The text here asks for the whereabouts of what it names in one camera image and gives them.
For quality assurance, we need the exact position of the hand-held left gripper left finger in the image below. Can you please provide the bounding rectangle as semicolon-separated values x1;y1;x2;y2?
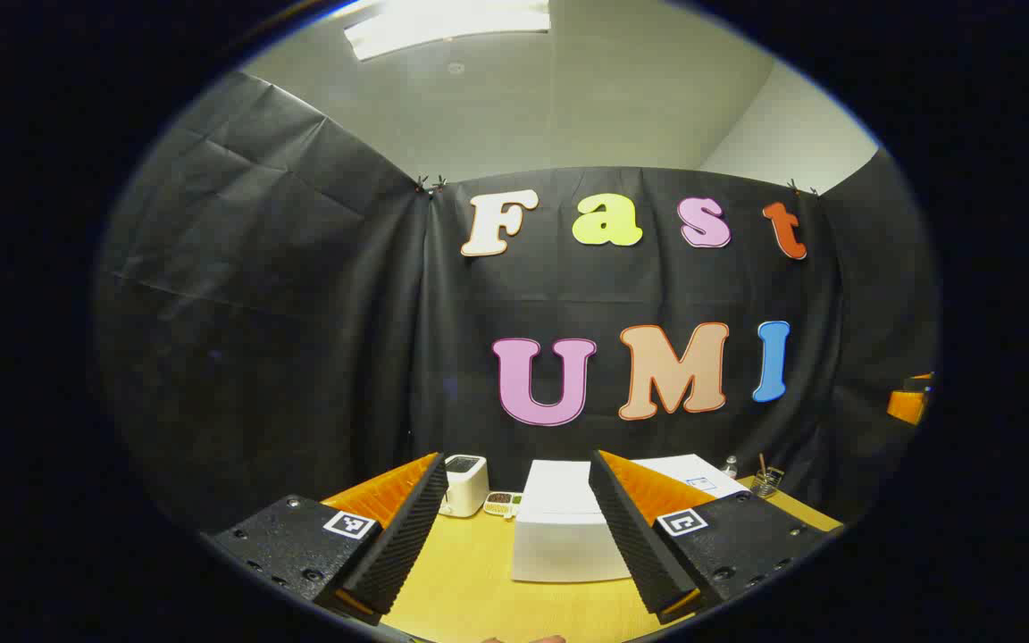
202;451;451;621

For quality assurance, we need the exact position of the white microwave oven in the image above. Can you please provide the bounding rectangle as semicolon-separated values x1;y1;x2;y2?
511;454;752;583

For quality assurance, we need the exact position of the wire mesh pen holder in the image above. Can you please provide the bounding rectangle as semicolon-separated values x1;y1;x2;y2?
749;454;785;499

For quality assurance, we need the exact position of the black backdrop cloth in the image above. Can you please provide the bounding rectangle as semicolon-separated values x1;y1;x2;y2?
95;70;940;537

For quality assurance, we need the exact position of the ceiling light panel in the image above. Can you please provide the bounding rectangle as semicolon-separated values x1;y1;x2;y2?
342;0;552;62

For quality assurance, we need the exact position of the white toaster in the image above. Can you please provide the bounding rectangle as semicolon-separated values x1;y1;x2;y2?
439;454;490;518

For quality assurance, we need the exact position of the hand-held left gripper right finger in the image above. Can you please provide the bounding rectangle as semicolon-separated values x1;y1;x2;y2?
588;448;842;626

